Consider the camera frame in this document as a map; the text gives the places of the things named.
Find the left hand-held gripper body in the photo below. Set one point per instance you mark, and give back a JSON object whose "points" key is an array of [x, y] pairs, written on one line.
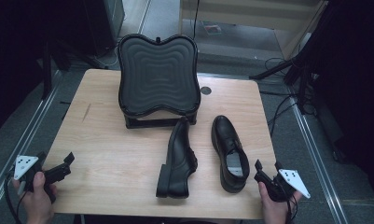
{"points": [[27, 172]]}

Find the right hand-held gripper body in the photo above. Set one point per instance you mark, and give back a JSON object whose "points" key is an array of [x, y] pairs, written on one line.
{"points": [[284, 185]]}

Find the black leather shoe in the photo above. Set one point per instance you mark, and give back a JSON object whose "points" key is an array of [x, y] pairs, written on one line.
{"points": [[226, 140], [179, 155]]}

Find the person's right hand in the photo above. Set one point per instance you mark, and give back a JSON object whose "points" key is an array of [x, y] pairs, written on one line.
{"points": [[276, 210]]}

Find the person's left hand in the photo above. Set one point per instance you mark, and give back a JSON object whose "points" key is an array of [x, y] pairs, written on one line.
{"points": [[38, 199]]}

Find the black metal stand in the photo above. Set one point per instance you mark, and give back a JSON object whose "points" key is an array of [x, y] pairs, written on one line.
{"points": [[47, 71]]}

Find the dark round table grommet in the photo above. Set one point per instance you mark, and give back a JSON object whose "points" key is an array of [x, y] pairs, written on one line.
{"points": [[205, 90]]}

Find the black tripod stand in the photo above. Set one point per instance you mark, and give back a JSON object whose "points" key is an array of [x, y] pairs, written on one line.
{"points": [[299, 67]]}

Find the black ribbed footrest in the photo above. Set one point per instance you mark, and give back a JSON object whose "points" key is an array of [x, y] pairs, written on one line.
{"points": [[158, 77]]}

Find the dark cabinet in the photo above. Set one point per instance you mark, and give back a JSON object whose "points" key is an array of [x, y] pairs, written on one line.
{"points": [[103, 21]]}

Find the red flat packet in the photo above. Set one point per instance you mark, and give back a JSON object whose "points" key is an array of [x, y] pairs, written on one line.
{"points": [[212, 29]]}

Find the light wooden shelf unit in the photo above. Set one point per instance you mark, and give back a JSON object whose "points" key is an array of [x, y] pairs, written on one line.
{"points": [[253, 12]]}

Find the metal floor rail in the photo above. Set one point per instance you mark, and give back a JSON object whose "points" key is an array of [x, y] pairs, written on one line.
{"points": [[318, 161], [23, 146]]}

